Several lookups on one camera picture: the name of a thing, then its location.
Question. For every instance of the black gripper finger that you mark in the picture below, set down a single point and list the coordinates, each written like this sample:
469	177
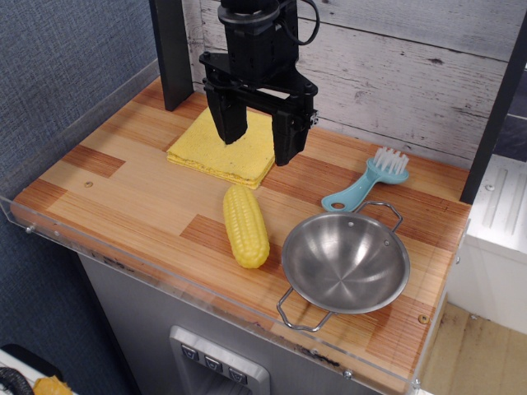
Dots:
228	113
289	136

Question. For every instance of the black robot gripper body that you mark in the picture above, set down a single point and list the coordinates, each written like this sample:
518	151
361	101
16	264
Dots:
260	63

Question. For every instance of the light blue brush spoon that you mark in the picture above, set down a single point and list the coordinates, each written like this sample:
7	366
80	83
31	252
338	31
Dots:
387	166

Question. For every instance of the steel bowl with wire handles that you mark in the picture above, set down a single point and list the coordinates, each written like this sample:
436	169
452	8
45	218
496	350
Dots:
344	263

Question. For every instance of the yellow folded cloth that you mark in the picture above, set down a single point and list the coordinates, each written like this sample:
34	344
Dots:
245	162

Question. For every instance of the yellow plastic corn cob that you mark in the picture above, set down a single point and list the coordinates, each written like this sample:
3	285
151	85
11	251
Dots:
245	227

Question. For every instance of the clear acrylic table guard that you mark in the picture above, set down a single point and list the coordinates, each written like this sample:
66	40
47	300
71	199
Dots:
155	231

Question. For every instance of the white toy sink counter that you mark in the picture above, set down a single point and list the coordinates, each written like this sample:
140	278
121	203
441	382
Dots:
488	277

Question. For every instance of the grey dispenser button panel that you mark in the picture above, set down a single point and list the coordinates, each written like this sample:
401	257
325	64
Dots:
207	368

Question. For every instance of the yellow object bottom left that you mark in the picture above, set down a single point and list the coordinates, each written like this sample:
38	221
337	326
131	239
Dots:
51	386

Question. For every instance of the black vertical post left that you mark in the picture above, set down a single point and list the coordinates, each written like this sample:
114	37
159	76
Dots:
172	51

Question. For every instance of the black vertical post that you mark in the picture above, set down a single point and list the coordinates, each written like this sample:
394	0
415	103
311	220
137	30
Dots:
172	51
505	95

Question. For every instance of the black vertical post right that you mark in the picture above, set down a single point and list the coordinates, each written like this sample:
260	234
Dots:
505	95

